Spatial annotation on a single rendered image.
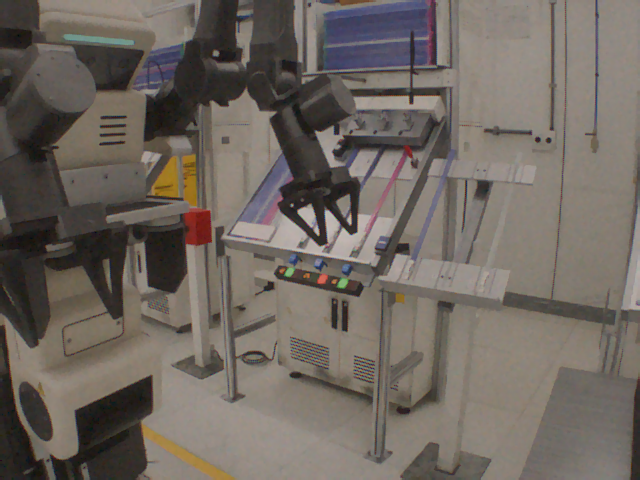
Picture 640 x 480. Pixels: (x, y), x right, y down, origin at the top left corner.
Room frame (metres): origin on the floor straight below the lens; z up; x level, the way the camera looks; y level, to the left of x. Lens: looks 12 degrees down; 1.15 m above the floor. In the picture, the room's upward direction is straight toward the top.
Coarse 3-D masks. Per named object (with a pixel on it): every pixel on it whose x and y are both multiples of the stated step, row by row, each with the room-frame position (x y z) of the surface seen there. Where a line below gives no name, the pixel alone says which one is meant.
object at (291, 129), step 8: (296, 104) 0.78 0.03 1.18; (280, 112) 0.78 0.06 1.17; (288, 112) 0.78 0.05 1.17; (296, 112) 0.78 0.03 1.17; (272, 120) 0.79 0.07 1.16; (280, 120) 0.78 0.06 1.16; (288, 120) 0.77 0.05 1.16; (296, 120) 0.77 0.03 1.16; (304, 120) 0.78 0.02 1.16; (272, 128) 0.80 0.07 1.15; (280, 128) 0.78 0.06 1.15; (288, 128) 0.77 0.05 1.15; (296, 128) 0.77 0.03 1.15; (304, 128) 0.77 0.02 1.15; (280, 136) 0.78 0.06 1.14; (288, 136) 0.77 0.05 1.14; (296, 136) 0.77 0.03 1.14; (312, 136) 0.80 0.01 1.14; (280, 144) 0.78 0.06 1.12
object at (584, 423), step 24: (576, 384) 0.63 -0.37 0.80; (600, 384) 0.63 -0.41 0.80; (624, 384) 0.62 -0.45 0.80; (552, 408) 0.57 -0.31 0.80; (576, 408) 0.57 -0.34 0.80; (600, 408) 0.56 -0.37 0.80; (624, 408) 0.56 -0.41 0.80; (552, 432) 0.52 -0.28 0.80; (576, 432) 0.51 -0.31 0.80; (600, 432) 0.51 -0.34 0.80; (624, 432) 0.50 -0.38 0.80; (528, 456) 0.47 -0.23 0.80; (552, 456) 0.47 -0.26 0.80; (576, 456) 0.46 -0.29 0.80; (600, 456) 0.46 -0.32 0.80; (624, 456) 0.45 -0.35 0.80
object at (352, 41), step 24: (432, 0) 2.02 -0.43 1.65; (336, 24) 2.25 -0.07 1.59; (360, 24) 2.18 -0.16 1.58; (384, 24) 2.11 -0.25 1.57; (408, 24) 2.05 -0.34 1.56; (432, 24) 2.01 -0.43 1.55; (336, 48) 2.25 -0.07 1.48; (360, 48) 2.18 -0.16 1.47; (384, 48) 2.11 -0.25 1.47; (408, 48) 2.05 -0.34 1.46; (432, 48) 2.01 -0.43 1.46
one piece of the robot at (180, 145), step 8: (168, 136) 0.92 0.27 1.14; (176, 136) 0.94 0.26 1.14; (184, 136) 0.95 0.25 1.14; (176, 144) 0.92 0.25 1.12; (184, 144) 0.94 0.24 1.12; (152, 152) 0.94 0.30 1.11; (160, 152) 0.92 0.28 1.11; (168, 152) 0.91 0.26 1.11; (176, 152) 0.92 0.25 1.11; (184, 152) 0.93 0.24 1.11
